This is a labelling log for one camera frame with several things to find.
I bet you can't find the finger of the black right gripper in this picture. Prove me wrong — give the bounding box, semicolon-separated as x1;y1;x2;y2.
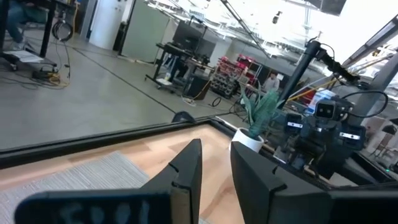
284;112;304;136
337;123;367;152

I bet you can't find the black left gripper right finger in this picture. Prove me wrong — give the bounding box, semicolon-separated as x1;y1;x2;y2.
230;141;398;224

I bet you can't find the person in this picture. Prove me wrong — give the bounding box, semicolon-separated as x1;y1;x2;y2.
5;0;47;50
262;72;281;93

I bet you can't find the dark chair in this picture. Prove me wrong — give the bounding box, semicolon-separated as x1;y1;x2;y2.
369;123;398;160

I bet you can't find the tangle of yellow floor cables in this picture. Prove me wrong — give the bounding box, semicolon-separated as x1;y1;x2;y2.
30;65;72;90

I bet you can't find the black workstation desk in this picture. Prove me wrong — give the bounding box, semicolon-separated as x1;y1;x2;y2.
144;42;216;94

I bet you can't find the black looping cable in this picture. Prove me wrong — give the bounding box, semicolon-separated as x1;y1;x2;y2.
341;90;389;119

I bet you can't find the black frame desk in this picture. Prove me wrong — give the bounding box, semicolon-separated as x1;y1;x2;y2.
0;0;78;68

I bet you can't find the red parts bin shelf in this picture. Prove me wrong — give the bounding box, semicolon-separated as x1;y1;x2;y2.
210;54;264;100

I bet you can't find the grey woven placemat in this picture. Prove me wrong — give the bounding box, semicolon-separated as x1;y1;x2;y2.
0;151;150;224

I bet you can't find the black floor box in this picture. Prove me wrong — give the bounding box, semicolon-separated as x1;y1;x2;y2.
185;74;212;101

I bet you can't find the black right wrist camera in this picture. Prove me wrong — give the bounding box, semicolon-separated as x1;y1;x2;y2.
314;98;337;119

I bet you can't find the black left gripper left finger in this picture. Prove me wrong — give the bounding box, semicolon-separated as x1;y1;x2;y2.
14;139;203;224

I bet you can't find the black computer monitor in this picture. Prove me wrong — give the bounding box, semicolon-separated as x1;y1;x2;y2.
172;20;208;53

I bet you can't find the potted teal succulent plant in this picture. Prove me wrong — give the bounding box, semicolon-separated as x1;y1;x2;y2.
229;82;284;153

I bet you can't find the black pole stand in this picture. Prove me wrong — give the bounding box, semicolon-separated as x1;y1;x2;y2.
278;39;361;110

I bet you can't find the yellow bar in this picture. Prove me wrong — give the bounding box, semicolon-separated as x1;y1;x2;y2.
287;77;340;102

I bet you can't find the white round column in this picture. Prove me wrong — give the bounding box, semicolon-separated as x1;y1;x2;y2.
88;0;135;51

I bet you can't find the grey partition panel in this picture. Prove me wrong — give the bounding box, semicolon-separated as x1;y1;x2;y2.
121;0;171;63

